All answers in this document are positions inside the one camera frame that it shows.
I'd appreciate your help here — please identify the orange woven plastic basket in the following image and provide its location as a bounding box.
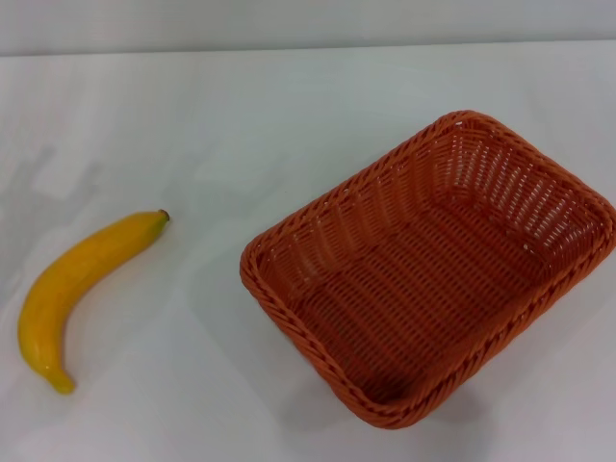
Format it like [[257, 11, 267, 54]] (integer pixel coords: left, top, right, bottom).
[[239, 109, 616, 431]]

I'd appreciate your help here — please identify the yellow plastic banana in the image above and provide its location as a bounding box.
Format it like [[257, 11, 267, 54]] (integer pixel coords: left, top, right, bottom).
[[17, 209, 171, 397]]

